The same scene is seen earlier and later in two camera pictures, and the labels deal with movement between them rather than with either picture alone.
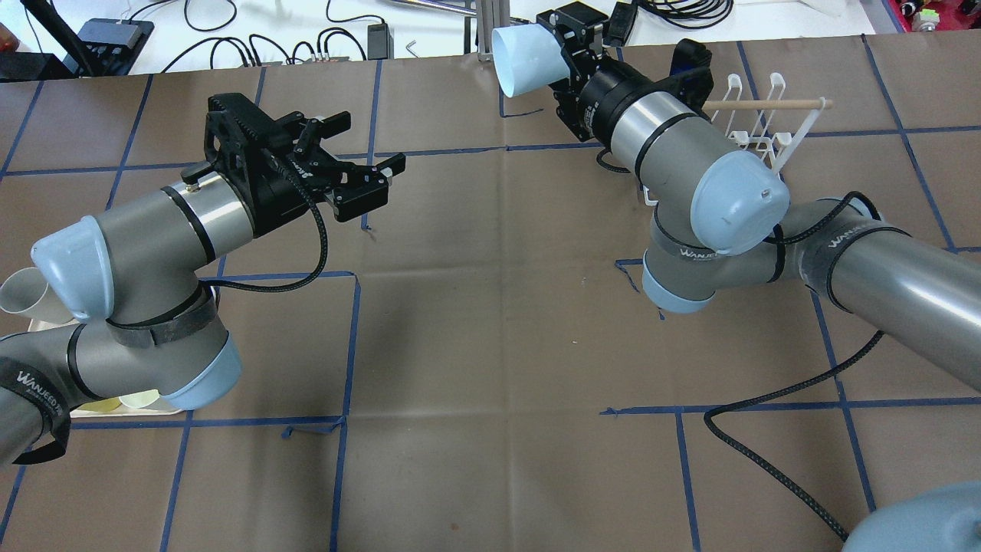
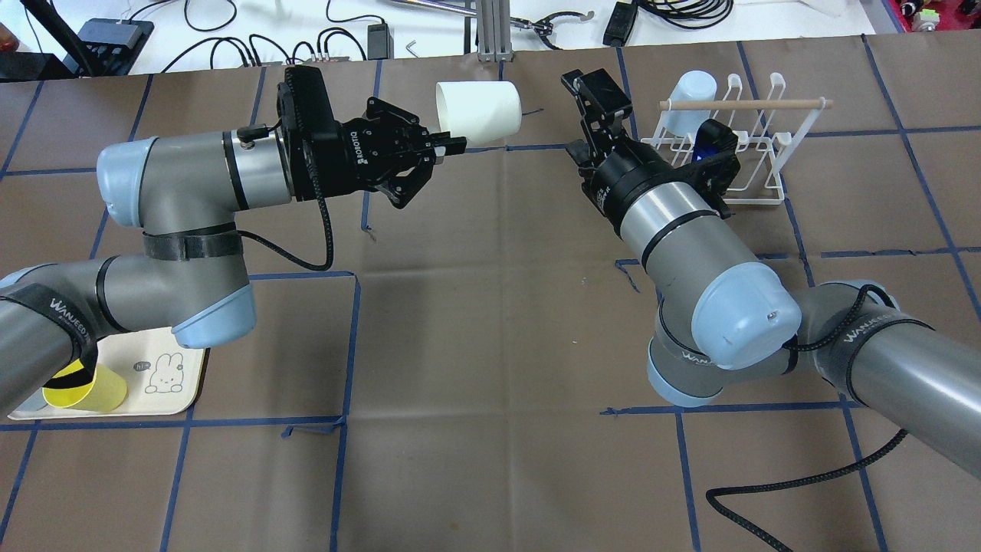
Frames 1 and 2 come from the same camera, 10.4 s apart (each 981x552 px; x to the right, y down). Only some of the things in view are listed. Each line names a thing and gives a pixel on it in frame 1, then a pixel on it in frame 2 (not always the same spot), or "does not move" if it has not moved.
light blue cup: (526, 57) → (692, 86)
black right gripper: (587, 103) → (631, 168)
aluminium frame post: (490, 14) does not move
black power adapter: (615, 30) does not move
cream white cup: (140, 399) → (481, 111)
